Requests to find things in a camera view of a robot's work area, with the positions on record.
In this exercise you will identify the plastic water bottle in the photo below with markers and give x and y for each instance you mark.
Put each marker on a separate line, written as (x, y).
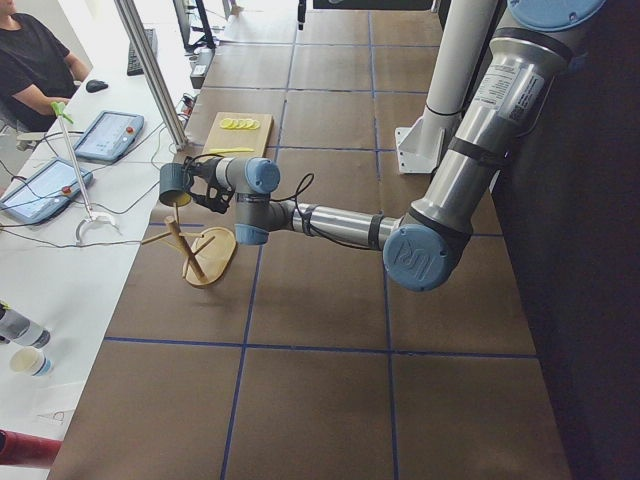
(17, 328)

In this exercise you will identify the paper cup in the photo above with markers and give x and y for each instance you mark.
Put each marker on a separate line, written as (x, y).
(30, 361)

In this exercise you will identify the bamboo cutting board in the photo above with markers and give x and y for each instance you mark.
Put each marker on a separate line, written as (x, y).
(227, 138)

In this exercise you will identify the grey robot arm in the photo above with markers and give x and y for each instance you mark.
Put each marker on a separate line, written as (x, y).
(496, 62)

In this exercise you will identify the dark teal ribbed mug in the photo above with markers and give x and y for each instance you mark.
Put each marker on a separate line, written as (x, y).
(173, 186)

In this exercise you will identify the yellow plastic knife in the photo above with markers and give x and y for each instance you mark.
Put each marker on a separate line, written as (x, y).
(221, 151)

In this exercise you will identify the grabber reacher tool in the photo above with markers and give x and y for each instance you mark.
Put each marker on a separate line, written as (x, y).
(92, 216)

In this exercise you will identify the person in black shirt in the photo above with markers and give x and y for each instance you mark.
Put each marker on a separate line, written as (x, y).
(37, 69)

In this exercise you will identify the black computer mouse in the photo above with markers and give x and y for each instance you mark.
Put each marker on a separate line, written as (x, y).
(94, 86)

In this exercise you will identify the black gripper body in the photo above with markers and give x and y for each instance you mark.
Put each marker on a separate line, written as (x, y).
(202, 172)
(301, 14)

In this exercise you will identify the wooden mug tree rack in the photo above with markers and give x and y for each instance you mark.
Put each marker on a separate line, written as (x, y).
(207, 254)

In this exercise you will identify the teach pendant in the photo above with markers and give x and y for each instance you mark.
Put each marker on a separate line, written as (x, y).
(109, 136)
(43, 195)

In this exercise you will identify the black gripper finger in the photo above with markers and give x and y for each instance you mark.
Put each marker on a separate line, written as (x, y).
(201, 199)
(190, 168)

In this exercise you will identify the aluminium frame column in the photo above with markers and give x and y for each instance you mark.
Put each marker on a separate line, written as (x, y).
(135, 30)

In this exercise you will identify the teach pendant far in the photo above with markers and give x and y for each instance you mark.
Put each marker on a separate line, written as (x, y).
(109, 136)

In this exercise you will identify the teach pendant near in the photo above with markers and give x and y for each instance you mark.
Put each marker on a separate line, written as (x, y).
(43, 195)

